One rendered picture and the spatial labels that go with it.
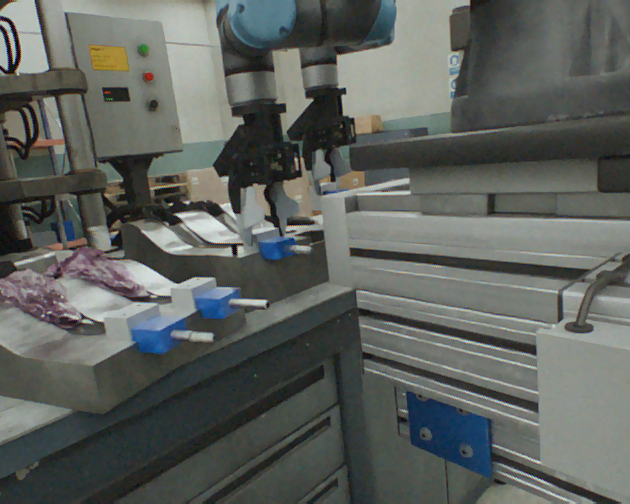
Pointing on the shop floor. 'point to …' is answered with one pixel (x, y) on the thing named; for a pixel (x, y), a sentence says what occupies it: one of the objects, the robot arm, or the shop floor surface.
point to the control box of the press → (126, 96)
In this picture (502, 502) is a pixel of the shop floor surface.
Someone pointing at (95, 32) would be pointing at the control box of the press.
